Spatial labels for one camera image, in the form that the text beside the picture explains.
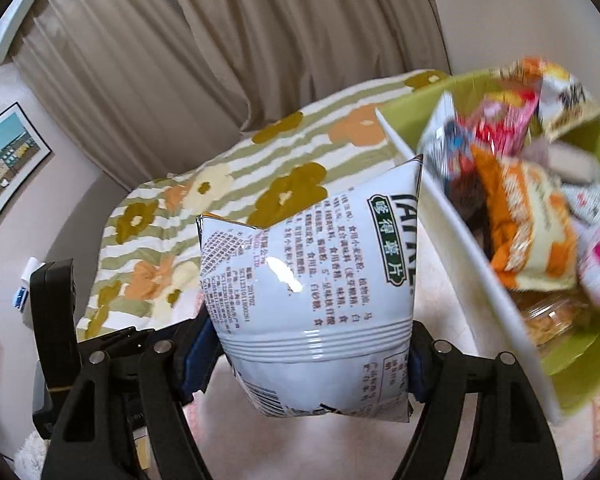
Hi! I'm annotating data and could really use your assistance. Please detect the clear waffle cookie packet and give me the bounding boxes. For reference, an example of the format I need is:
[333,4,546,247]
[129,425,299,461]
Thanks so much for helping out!
[510,289,590,348]

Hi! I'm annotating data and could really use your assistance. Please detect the white silver chip bag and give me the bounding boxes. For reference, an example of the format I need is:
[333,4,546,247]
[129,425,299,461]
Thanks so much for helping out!
[197,157,422,422]

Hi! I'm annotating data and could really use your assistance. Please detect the orange cream cake snack bag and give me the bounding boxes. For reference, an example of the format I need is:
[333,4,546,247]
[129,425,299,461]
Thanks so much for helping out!
[471,145,577,292]

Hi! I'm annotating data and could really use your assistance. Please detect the pink yellow snack bag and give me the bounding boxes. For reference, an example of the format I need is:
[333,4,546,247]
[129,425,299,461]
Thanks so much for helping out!
[465,89,539,156]

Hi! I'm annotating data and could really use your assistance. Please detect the white orange snack bag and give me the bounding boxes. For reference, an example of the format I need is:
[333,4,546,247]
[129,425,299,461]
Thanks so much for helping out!
[498,56,600,141]

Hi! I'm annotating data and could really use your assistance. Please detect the green cardboard box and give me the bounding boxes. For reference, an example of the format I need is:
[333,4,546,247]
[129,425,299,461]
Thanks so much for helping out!
[377,60,600,422]

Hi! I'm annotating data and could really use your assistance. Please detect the floral striped green blanket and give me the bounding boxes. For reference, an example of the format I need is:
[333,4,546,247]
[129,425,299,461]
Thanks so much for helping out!
[76,70,446,339]

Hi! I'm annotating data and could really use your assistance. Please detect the beige curtain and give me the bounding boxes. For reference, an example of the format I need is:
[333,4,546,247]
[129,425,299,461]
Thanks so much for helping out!
[9,0,450,188]

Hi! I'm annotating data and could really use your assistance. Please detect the white grey printed snack packet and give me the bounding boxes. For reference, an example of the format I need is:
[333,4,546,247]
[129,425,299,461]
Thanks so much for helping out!
[562,183,600,226]

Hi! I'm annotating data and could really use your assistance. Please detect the beige wrapped snack bar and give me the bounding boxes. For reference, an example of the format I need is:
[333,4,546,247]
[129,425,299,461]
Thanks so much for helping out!
[520,138,600,185]

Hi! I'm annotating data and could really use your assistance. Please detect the blue red white snack packet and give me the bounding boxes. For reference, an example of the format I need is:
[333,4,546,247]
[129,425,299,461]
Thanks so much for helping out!
[417,91,481,200]

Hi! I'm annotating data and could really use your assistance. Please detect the framed wall picture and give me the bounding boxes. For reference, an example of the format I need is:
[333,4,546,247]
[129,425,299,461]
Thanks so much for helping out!
[0,102,52,215]

